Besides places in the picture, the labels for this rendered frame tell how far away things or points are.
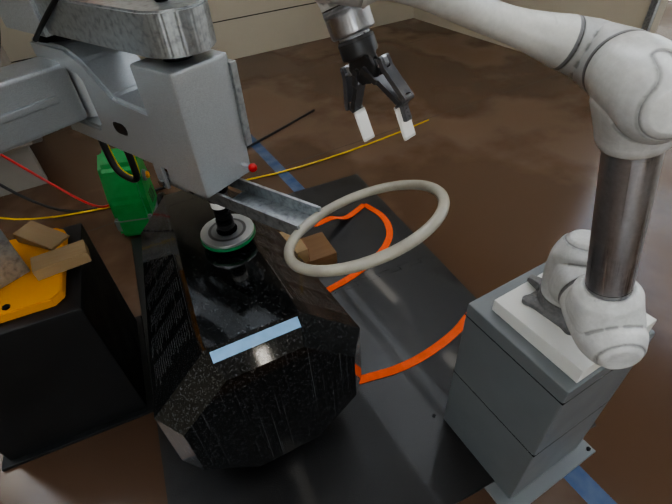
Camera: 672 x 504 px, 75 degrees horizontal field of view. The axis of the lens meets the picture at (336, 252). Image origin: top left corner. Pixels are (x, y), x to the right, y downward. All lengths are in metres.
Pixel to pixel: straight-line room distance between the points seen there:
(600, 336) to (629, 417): 1.29
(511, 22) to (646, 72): 0.25
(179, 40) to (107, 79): 0.50
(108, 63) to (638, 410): 2.61
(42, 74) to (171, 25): 0.72
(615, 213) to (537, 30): 0.38
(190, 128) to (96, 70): 0.49
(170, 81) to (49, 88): 0.68
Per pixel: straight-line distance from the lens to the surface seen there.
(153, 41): 1.39
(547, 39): 0.99
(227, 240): 1.75
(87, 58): 1.85
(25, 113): 1.94
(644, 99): 0.84
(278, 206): 1.52
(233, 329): 1.50
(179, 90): 1.39
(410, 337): 2.41
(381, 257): 1.02
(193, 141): 1.45
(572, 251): 1.34
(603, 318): 1.20
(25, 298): 2.01
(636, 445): 2.41
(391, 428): 2.13
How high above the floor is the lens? 1.93
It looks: 41 degrees down
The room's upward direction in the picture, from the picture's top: 4 degrees counter-clockwise
